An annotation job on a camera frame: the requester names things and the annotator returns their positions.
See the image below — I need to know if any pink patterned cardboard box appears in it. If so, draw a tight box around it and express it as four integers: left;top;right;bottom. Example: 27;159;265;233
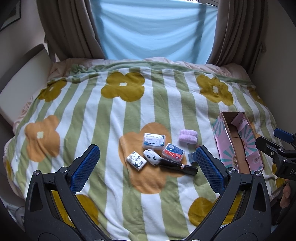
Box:
212;111;264;174

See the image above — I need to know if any small blue grey block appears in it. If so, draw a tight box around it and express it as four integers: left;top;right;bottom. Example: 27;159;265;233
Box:
188;152;197;164

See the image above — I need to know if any black tube with ring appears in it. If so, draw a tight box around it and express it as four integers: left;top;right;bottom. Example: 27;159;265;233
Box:
159;158;199;176

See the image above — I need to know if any pink fuzzy sock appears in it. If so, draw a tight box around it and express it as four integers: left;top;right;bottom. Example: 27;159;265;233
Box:
179;130;198;145

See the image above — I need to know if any red blue plastic floss box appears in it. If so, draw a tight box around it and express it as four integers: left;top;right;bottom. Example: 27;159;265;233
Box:
162;143;185;163

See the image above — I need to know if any white blue floral tissue pack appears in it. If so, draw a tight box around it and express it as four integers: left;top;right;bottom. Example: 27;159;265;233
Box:
126;151;147;171

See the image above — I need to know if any white panda sock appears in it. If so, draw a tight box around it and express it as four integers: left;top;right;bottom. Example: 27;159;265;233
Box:
143;149;162;166

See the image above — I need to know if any person's hand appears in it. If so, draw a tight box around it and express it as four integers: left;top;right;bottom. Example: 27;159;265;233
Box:
280;180;291;208

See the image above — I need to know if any brown right curtain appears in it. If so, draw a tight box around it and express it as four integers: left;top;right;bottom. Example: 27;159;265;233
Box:
207;0;268;73

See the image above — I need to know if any brown curtain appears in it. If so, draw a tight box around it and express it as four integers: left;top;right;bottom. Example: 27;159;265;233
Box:
37;1;105;61
207;0;268;73

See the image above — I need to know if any floral striped green blanket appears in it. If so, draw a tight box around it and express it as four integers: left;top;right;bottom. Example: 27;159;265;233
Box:
3;61;276;240

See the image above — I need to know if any white bed headboard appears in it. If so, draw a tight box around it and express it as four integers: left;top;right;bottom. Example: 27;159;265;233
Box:
1;44;53;126

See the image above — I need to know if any light blue sheer curtain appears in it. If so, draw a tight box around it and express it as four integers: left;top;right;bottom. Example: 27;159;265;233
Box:
90;1;218;64

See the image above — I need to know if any brown left curtain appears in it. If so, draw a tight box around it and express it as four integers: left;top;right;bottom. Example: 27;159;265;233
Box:
37;1;105;61

